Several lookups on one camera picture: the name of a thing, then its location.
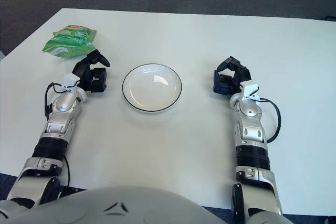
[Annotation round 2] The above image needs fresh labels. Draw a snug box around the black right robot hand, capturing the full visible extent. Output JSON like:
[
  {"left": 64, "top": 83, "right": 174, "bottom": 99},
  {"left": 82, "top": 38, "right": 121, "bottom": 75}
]
[{"left": 213, "top": 56, "right": 251, "bottom": 95}]

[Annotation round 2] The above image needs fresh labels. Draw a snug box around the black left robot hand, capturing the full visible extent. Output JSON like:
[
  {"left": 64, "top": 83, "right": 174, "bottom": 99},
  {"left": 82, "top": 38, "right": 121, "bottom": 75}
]
[{"left": 72, "top": 49, "right": 111, "bottom": 94}]

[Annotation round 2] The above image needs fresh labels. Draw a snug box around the green snack bag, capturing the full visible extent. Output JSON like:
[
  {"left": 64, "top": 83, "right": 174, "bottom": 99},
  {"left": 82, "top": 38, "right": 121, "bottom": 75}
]
[{"left": 41, "top": 24, "right": 98, "bottom": 59}]

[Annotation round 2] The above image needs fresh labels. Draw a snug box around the white plate with black rim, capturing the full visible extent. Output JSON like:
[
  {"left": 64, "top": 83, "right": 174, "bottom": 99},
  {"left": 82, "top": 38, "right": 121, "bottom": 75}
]
[{"left": 122, "top": 62, "right": 183, "bottom": 112}]

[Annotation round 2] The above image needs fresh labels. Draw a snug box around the dark floor equipment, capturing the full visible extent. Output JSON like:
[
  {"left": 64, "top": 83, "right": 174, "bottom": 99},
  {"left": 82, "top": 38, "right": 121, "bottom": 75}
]
[{"left": 320, "top": 13, "right": 336, "bottom": 23}]

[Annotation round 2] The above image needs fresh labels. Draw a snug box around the grey robot torso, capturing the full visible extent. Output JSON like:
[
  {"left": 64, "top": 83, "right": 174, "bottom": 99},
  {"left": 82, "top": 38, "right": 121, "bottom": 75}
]
[{"left": 0, "top": 186, "right": 296, "bottom": 224}]

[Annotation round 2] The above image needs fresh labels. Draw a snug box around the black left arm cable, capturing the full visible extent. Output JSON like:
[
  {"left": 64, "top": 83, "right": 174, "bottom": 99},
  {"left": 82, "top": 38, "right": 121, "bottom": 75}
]
[{"left": 44, "top": 82, "right": 79, "bottom": 186}]

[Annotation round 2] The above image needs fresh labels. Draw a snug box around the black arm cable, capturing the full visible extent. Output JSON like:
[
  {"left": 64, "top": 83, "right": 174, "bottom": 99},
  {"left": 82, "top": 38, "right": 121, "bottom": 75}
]
[
  {"left": 44, "top": 82, "right": 79, "bottom": 186},
  {"left": 253, "top": 98, "right": 282, "bottom": 145}
]

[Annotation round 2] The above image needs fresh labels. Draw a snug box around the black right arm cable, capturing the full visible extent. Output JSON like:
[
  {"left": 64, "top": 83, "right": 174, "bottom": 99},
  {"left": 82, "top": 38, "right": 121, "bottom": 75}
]
[{"left": 253, "top": 98, "right": 282, "bottom": 145}]

